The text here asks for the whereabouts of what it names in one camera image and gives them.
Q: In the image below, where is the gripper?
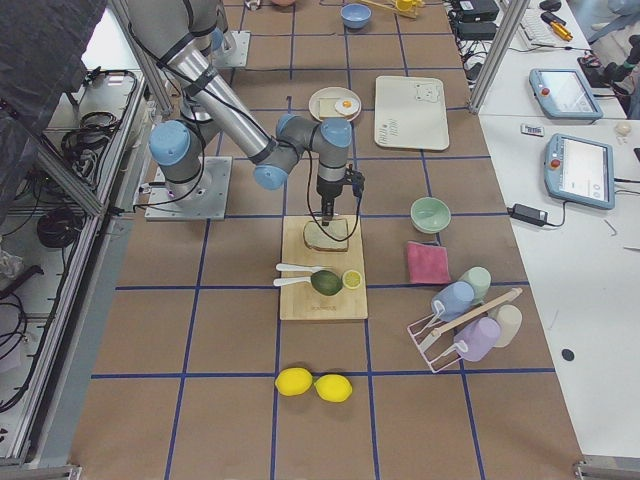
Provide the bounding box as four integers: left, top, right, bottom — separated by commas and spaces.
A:
316, 176, 345, 227

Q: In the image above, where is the bread slice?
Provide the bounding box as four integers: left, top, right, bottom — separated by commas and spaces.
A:
303, 218, 349, 252
318, 98, 341, 119

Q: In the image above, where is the cream round plate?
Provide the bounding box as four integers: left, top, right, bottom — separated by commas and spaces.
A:
308, 87, 362, 121

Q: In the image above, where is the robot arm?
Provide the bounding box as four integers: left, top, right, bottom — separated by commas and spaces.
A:
194, 1, 235, 56
128, 1, 364, 224

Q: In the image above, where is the green avocado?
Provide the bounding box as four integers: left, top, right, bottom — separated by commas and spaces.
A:
311, 270, 343, 296

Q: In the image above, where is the white plastic spoon upper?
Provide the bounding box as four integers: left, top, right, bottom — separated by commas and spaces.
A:
275, 263, 326, 273

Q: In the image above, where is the white plastic spoon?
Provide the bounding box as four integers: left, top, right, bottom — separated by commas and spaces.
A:
273, 276, 312, 287
275, 263, 326, 273

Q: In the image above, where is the half lemon slice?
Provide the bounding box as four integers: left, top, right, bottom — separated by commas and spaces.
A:
342, 269, 363, 290

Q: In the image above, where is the white plastic spoon lower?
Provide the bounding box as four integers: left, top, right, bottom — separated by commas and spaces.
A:
273, 276, 312, 287

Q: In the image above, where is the fried egg toy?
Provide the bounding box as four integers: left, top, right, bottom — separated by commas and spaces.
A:
334, 98, 360, 117

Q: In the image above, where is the green bowl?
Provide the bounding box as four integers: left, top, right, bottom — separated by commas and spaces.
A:
410, 197, 451, 234

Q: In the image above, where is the wooden cutting board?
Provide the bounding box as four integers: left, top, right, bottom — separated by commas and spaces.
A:
279, 215, 368, 321

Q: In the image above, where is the pink folded cloth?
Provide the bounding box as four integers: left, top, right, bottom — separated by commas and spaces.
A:
406, 241, 451, 284

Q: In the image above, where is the cream rectangular tray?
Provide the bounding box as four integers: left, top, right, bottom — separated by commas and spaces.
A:
374, 75, 450, 152

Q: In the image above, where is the blue mug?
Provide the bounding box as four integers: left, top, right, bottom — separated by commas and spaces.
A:
431, 281, 475, 322

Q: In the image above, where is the green mug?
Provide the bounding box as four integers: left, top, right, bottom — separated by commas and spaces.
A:
459, 266, 492, 304

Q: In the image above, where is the yellow lemon left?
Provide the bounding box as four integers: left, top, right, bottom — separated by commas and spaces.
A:
274, 367, 313, 397

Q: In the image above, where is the yellow lemon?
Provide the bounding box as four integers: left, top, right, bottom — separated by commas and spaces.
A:
274, 367, 313, 397
314, 374, 353, 403

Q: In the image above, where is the yellow lemon right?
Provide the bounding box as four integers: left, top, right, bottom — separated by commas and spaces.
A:
314, 374, 353, 403

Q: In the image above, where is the blue bowl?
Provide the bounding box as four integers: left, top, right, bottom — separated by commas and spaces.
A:
340, 3, 372, 30

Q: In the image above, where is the purple mug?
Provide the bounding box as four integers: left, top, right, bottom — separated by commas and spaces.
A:
454, 317, 501, 362

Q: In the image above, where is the black power adapter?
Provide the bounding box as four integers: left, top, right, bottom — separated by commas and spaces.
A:
507, 203, 548, 227

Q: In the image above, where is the cream mug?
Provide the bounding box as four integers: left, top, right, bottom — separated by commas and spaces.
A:
488, 304, 522, 348

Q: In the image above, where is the teach pendant near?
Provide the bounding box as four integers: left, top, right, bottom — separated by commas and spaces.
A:
543, 134, 615, 210

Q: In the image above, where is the teach pendant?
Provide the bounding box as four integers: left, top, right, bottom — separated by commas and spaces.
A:
543, 134, 615, 210
529, 69, 603, 122

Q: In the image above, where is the teach pendant far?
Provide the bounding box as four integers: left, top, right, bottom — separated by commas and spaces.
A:
529, 69, 603, 122

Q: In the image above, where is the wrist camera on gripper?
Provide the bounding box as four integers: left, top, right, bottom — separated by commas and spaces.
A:
345, 168, 365, 199

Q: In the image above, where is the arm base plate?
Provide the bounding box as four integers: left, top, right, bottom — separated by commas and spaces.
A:
212, 29, 251, 69
144, 156, 233, 221

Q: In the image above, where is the white wire cup rack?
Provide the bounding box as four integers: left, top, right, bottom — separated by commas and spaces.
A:
407, 288, 523, 373

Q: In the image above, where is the aluminium frame post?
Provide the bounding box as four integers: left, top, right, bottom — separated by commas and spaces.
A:
468, 0, 529, 114

